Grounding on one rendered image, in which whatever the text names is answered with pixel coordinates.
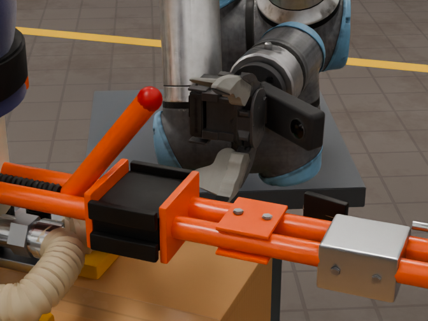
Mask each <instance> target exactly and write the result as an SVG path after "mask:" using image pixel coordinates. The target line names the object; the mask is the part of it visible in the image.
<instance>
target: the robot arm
mask: <svg viewBox="0 0 428 321"><path fill-rule="evenodd" d="M159 10H160V35H161V48H162V73H163V86H164V95H163V100H162V106H163V107H162V109H163V111H158V112H157V113H156V114H155V116H154V118H153V142H154V147H155V153H156V156H157V160H158V163H159V164H160V165H165V166H172V167H176V168H183V169H190V170H194V171H198V172H199V188H201V189H203V190H205V191H208V192H210V193H212V194H214V195H216V198H215V200H217V201H223V202H228V203H229V202H230V201H231V200H232V199H233V198H234V197H235V195H236V194H237V193H238V191H239V189H240V188H241V187H242V186H243V184H244V182H245V180H246V178H247V176H248V174H249V173H258V174H259V178H260V179H261V180H262V181H263V182H264V183H266V184H268V185H272V186H274V185H277V186H279V187H287V186H293V185H298V184H300V183H304V182H307V181H308V180H310V179H312V178H313V177H314V176H315V175H316V174H317V173H318V172H319V171H320V168H321V163H322V150H323V138H324V124H325V113H324V111H322V110H320V91H319V73H320V72H324V71H328V70H333V69H341V68H343V67H344V66H345V65H346V63H347V60H348V53H349V46H350V18H351V0H159Z"/></svg>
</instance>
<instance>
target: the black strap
mask: <svg viewBox="0 0 428 321"><path fill-rule="evenodd" d="M27 77H28V70H27V56H26V49H25V38H24V36H23V34H22V33H21V32H20V31H19V30H18V29H17V28H15V35H14V40H13V43H12V45H11V48H10V50H9V52H8V53H6V54H5V55H4V56H2V57H1V58H0V102H1V101H4V100H5V99H7V98H9V97H10V96H11V95H13V94H14V93H16V91H17V90H18V89H19V88H20V87H21V86H23V84H24V83H25V81H26V79H27Z"/></svg>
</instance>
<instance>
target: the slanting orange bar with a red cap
mask: <svg viewBox="0 0 428 321"><path fill-rule="evenodd" d="M162 100H163V98H162V94H161V92H160V91H159V90H158V89H156V88H155V87H152V86H147V87H144V88H143V89H141V90H140V91H139V93H138V95H137V96H136V97H135V98H134V100H133V101H132V103H131V104H130V105H129V106H128V107H127V108H126V110H125V111H124V112H123V114H121V116H120V117H119V118H118V120H117V121H116V122H115V123H114V124H113V125H112V127H111V128H110V129H109V131H108V132H107V133H106V134H105V135H104V136H103V138H102V139H101V140H100V142H99V143H98V144H97V145H96V146H95V148H94V149H93V150H92V151H91V153H89V155H88V156H87V158H86V159H85V160H84V161H83V162H82V163H81V165H80V166H79V167H78V169H77V170H76V171H75V172H74V173H73V175H72V176H71V177H70V178H69V180H68V181H67V182H66V183H65V184H64V186H63V187H62V188H61V193H63V194H70V195H74V196H80V197H83V196H84V193H85V192H86V191H87V190H88V189H90V188H91V186H93V184H95V182H96V181H97V180H98V179H99V177H100V176H101V175H102V174H103V173H104V172H105V171H106V169H107V168H108V167H109V165H110V164H111V163H112V162H113V161H114V160H115V159H116V157H117V156H118V155H119V154H120V152H121V151H122V150H123V149H124V148H125V147H126V146H127V144H128V143H129V142H130V140H132V139H133V137H134V136H135V135H136V134H137V132H138V131H139V130H140V129H141V128H142V127H143V126H144V124H145V123H146V122H147V120H148V119H149V118H150V117H151V116H152V115H153V114H154V112H155V111H156V110H158V109H159V108H160V106H161V104H162Z"/></svg>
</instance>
